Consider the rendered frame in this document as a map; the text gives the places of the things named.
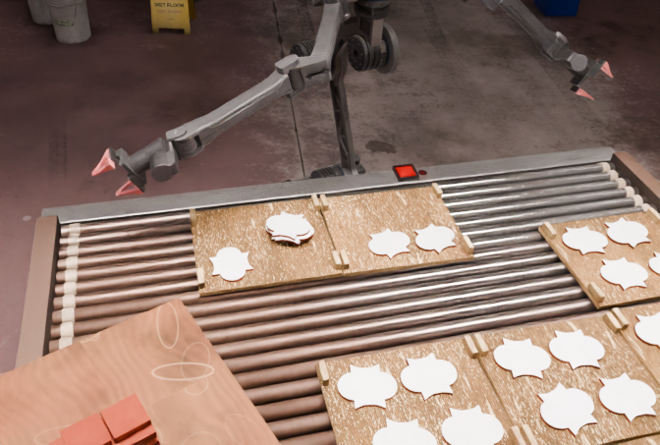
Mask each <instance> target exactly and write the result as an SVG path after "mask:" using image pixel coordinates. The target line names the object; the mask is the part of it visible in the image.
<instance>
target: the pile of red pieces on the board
mask: <svg viewBox="0 0 660 445"><path fill-rule="evenodd" d="M100 414H101V417H100V416H99V414H98V413H95V414H93V415H91V416H89V417H86V418H84V419H82V420H80V421H78V422H76V423H74V424H72V425H70V426H68V427H66V428H64V429H62V430H60V434H61V436H62V437H60V438H58V439H56V440H54V441H52V442H50V443H49V445H160V442H159V439H158V437H157V433H156V430H155V428H154V426H153V425H152V423H151V420H150V417H149V415H148V414H147V412H146V410H145V409H144V407H143V405H142V403H141V402H140V400H139V398H138V396H137V394H136V393H135V394H133V395H131V396H129V397H127V398H125V399H123V400H121V401H119V402H118V403H116V404H114V405H112V406H110V407H108V408H106V409H104V410H102V411H100Z"/></svg>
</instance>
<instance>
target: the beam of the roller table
mask: <svg viewBox="0 0 660 445"><path fill-rule="evenodd" d="M614 152H616V151H615V150H614V149H613V148H612V147H611V146H607V147H598V148H590V149H581V150H572V151H563V152H554V153H544V154H535V155H527V156H518V157H509V158H500V159H491V160H482V161H472V162H464V163H455V164H446V165H437V166H428V167H419V168H415V169H416V171H417V173H418V171H419V170H424V171H426V172H427V174H426V175H420V174H419V180H413V181H404V182H399V181H398V179H397V177H396V175H395V173H394V172H393V170H392V171H383V172H374V173H365V174H356V175H347V176H338V177H329V178H320V179H311V180H302V181H293V182H285V183H275V184H266V185H257V186H248V187H239V188H230V189H222V190H212V191H203V192H194V193H185V194H176V195H160V196H151V197H141V198H132V199H123V200H114V201H105V202H97V203H88V204H78V205H69V206H60V207H51V208H43V209H42V212H41V217H44V216H53V215H58V218H59V222H60V225H61V227H62V226H68V225H70V224H76V223H80V224H84V223H93V222H102V221H110V220H119V219H128V218H136V217H144V216H152V215H161V214H170V213H178V212H187V211H190V208H194V209H195V210H203V209H212V208H220V207H229V206H238V205H246V204H255V203H263V202H271V201H280V200H288V199H297V198H306V197H311V196H312V195H316V196H320V195H338V194H347V193H355V192H364V191H373V190H381V189H390V188H398V187H406V186H415V185H423V184H432V183H441V182H449V181H458V180H466V179H474V178H483V177H491V176H500V175H509V174H517V173H525V172H534V171H542V170H551V169H559V168H568V167H577V166H584V165H593V164H597V163H602V162H607V163H609V162H610V160H611V157H612V155H613V153H614Z"/></svg>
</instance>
